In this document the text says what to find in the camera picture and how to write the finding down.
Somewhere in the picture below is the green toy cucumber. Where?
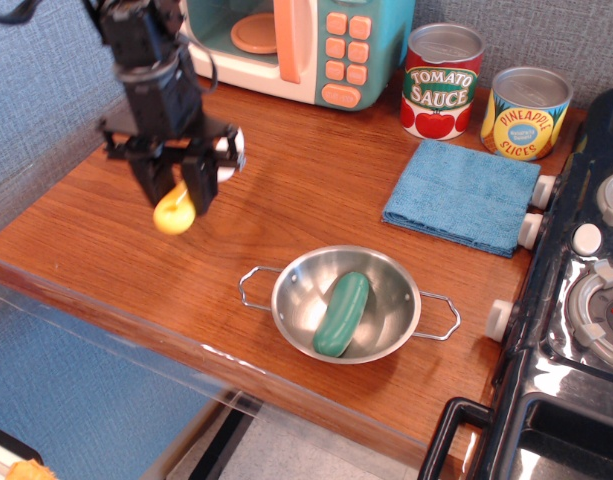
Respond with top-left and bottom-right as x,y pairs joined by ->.
313,272 -> 370,358

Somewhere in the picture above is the black toy stove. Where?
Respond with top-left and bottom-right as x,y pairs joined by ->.
419,88 -> 613,479

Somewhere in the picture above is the steel bowl with wire handles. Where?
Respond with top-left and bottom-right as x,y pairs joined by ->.
238,245 -> 462,365

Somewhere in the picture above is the yellow handled toy knife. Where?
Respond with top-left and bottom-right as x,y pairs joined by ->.
153,125 -> 246,235

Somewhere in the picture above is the pineapple slices can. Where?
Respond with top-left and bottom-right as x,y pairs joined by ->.
480,66 -> 573,161

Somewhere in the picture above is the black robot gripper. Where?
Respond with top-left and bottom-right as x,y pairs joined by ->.
99,44 -> 246,216

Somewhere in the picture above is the blue folded cloth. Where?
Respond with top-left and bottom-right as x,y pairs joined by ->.
382,140 -> 540,258

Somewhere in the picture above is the tomato sauce can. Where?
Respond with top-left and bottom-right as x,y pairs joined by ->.
400,23 -> 485,140

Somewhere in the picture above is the orange fuzzy object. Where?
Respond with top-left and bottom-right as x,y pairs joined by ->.
0,430 -> 57,480

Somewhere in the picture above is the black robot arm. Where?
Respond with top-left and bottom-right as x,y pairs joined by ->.
85,1 -> 245,215

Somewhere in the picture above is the teal toy microwave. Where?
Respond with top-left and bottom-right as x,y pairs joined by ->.
182,1 -> 415,111

